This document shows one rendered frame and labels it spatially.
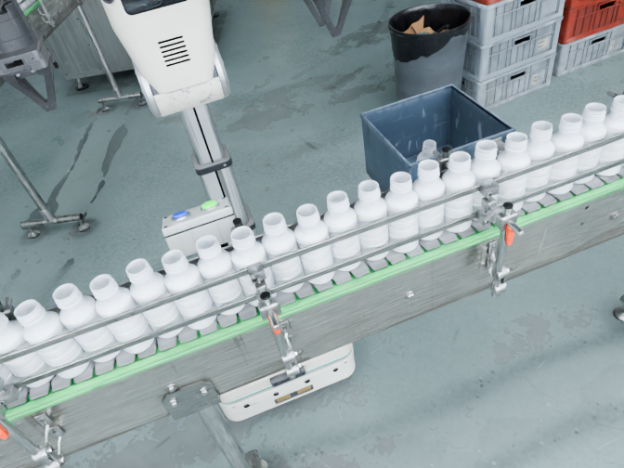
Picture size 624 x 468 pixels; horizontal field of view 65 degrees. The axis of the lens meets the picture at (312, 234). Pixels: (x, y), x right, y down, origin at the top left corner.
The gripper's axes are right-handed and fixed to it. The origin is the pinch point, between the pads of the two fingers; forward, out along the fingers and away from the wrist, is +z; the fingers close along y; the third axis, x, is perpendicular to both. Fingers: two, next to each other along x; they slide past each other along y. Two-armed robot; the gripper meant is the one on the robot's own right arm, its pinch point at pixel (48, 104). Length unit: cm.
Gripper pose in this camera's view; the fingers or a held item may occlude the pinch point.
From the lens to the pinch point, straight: 86.4
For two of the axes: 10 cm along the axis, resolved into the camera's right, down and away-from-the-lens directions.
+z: 1.5, 7.4, 6.6
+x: 9.3, -3.3, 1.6
